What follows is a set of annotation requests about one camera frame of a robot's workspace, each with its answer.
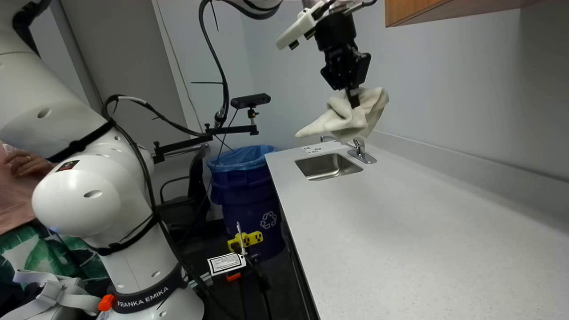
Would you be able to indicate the cream wiping cloth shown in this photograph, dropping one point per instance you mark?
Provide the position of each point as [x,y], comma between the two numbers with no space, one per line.
[345,122]

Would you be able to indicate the chrome sink faucet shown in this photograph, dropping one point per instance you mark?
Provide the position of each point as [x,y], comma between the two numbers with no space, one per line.
[356,150]

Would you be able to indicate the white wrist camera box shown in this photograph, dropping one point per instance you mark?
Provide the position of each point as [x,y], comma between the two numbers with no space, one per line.
[304,24]

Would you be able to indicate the wooden wall cabinet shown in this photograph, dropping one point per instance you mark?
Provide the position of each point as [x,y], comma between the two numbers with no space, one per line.
[418,12]

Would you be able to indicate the person in pink shirt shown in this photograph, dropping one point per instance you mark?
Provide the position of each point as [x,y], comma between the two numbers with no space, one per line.
[29,246]

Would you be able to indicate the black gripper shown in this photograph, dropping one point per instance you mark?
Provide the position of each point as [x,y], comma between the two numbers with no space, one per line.
[345,65]

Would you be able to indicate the yellow clamp with label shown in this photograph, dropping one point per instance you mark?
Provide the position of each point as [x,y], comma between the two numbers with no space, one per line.
[238,255]

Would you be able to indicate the blue recycling bin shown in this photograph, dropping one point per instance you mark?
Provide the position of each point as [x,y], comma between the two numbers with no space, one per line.
[242,188]

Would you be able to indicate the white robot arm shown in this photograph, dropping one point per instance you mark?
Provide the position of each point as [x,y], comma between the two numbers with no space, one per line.
[98,186]

